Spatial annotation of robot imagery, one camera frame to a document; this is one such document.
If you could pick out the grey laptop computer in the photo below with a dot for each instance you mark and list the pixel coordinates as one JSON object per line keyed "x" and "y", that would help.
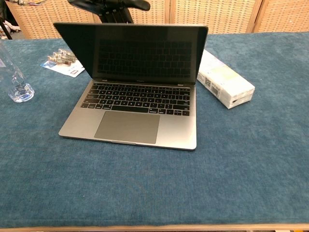
{"x": 135, "y": 96}

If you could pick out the blue tablecloth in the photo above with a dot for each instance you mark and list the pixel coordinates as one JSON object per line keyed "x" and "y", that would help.
{"x": 154, "y": 181}

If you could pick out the white rectangular carton box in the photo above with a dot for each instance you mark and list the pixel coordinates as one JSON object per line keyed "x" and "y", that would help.
{"x": 229, "y": 82}

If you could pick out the battery blister pack card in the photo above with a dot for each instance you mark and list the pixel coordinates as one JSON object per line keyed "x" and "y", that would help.
{"x": 64, "y": 65}

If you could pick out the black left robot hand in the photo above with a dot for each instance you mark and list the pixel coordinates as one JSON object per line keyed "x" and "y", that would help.
{"x": 113, "y": 7}

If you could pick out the wicker screen panel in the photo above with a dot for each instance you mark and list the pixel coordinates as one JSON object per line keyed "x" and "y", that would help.
{"x": 285, "y": 15}
{"x": 217, "y": 14}
{"x": 48, "y": 17}

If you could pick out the clear plastic water bottle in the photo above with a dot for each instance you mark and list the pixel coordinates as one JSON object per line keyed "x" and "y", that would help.
{"x": 20, "y": 90}

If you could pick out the black stand leg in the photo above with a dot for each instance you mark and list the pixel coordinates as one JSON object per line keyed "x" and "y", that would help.
{"x": 6, "y": 30}

